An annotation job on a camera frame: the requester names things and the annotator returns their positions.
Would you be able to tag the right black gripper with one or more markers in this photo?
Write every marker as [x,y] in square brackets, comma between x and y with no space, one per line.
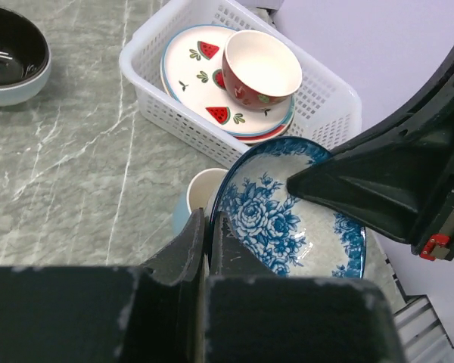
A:
[397,178]

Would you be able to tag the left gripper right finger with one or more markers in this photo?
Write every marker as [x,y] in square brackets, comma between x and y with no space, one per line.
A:
[254,315]

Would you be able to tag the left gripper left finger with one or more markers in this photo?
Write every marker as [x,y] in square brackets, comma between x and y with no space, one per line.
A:
[119,313]

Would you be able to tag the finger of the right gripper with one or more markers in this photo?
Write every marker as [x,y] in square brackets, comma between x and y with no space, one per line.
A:
[414,104]

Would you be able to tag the white top bowl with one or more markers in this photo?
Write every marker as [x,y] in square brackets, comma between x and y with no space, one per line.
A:
[259,71]

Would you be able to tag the white watermelon pattern plate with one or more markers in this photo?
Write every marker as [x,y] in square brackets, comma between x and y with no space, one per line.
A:
[191,74]

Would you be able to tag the dark striped bottom bowl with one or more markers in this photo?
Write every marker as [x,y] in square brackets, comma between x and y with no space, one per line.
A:
[24,51]

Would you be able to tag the red rimmed bottom plate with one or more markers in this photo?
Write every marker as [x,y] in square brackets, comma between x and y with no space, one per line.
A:
[269,135]

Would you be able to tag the white light blue bowl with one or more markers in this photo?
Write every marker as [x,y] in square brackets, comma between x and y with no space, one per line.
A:
[16,94]

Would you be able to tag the light blue mug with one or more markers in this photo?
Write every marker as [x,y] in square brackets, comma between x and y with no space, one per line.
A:
[199,194]

